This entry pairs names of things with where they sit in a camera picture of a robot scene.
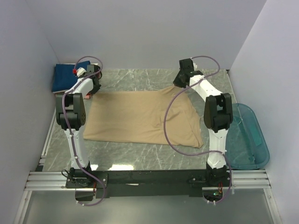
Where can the folded white t shirt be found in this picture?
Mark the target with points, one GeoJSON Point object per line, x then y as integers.
{"type": "Point", "coordinates": [74, 63]}

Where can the black base beam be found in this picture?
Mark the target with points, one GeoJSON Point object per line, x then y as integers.
{"type": "Point", "coordinates": [188, 182]}

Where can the folded pink t shirt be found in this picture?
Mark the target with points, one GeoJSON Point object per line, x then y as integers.
{"type": "Point", "coordinates": [88, 96]}

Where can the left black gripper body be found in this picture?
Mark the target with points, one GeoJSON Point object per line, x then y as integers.
{"type": "Point", "coordinates": [97, 87]}

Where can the teal plastic bin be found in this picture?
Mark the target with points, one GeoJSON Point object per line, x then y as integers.
{"type": "Point", "coordinates": [245, 143]}

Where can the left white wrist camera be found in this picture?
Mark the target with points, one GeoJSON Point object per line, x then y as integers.
{"type": "Point", "coordinates": [80, 72]}

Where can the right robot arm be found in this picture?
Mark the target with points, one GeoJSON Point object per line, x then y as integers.
{"type": "Point", "coordinates": [218, 116]}

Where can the beige t shirt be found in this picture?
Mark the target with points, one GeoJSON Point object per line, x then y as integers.
{"type": "Point", "coordinates": [150, 117]}

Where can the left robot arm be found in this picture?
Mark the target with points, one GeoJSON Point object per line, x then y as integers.
{"type": "Point", "coordinates": [71, 117]}

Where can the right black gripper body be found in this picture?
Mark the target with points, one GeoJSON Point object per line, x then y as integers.
{"type": "Point", "coordinates": [178, 80]}

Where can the folded blue t shirt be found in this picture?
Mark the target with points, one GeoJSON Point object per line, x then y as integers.
{"type": "Point", "coordinates": [64, 77]}

